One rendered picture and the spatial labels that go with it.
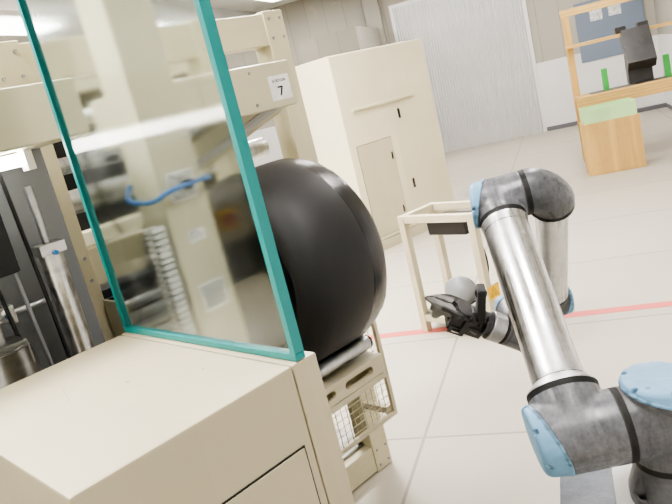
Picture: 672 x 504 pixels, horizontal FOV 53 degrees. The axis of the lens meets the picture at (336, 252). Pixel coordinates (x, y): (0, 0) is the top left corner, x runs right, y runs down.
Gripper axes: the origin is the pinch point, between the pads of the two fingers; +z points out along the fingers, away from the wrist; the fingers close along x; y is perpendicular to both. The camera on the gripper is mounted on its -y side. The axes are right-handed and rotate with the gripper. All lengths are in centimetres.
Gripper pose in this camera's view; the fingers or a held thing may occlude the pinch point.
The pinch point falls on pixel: (430, 297)
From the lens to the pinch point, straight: 200.4
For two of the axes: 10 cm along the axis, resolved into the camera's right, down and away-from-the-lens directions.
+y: -3.9, 7.6, 5.2
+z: -9.2, -3.4, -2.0
